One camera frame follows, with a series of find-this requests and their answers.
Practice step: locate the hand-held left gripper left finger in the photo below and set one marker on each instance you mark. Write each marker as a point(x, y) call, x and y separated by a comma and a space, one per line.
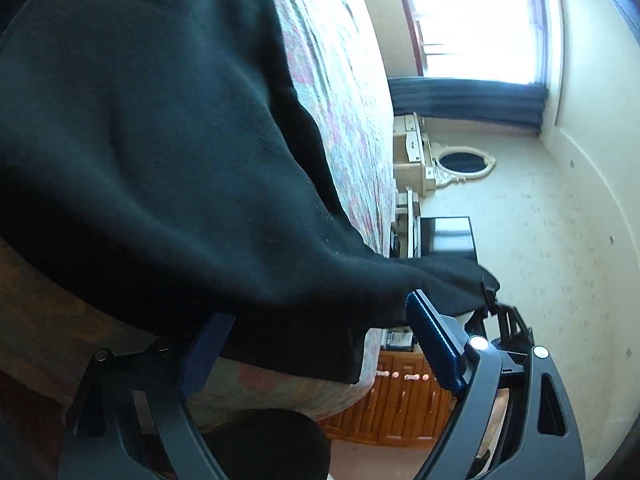
point(207, 355)

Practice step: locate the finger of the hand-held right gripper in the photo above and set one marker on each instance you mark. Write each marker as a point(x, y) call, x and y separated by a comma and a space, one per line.
point(515, 332)

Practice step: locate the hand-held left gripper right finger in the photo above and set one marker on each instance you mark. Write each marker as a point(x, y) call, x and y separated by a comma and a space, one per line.
point(435, 340)

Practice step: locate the black pants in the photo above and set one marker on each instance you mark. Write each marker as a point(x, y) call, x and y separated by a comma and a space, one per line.
point(150, 160)

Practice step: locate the wooden cabinet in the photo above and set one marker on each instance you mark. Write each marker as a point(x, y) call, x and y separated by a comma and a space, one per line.
point(395, 405)

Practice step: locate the black television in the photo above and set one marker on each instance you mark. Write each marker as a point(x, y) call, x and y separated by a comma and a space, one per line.
point(450, 237)

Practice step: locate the person's leg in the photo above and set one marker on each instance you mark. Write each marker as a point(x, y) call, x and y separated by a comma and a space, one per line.
point(260, 445)

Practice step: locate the oval mirror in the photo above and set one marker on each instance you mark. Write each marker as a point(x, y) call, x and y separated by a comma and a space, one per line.
point(462, 162)

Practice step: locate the cream dressing table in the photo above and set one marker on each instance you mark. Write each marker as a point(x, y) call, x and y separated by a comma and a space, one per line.
point(407, 145)

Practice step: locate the dark pleated curtain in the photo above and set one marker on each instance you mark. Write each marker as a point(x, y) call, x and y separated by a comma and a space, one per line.
point(465, 102)

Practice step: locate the floral bedspread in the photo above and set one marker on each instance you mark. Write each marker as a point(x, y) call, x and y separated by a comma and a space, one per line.
point(345, 110)

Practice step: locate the window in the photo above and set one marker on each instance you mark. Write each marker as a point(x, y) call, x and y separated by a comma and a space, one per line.
point(475, 15)

